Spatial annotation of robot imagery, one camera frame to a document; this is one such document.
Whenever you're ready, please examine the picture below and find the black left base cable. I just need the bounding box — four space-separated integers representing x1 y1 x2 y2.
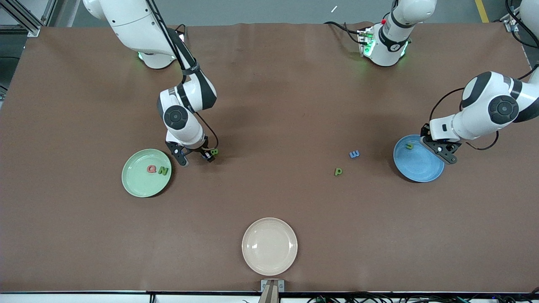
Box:
323 20 363 45

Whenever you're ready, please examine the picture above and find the light green plate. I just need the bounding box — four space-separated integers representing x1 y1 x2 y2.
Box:
121 149 172 198

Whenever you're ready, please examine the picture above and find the beige plate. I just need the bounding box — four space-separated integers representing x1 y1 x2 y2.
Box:
242 217 298 276

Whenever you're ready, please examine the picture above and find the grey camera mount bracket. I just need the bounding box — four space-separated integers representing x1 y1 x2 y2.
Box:
258 279 286 303

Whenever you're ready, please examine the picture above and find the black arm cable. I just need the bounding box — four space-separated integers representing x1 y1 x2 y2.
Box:
145 0 219 154
428 0 539 152

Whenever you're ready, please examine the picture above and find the black cable bundle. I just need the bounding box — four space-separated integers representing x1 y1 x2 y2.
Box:
307 290 539 303

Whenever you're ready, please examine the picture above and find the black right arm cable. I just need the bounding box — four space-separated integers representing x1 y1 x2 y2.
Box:
145 0 219 154

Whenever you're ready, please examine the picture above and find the yellow floor tape strip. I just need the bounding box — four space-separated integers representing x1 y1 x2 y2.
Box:
475 0 490 23

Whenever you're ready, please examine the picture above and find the white panel below table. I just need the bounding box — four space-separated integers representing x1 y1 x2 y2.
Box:
0 293 149 303
154 294 262 303

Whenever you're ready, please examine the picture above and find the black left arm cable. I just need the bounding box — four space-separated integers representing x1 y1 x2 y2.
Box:
428 0 539 152

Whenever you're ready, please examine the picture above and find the brown table cover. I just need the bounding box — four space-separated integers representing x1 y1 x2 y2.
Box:
0 22 539 294

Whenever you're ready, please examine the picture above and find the blue plate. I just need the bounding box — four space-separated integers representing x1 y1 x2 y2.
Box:
393 134 445 183

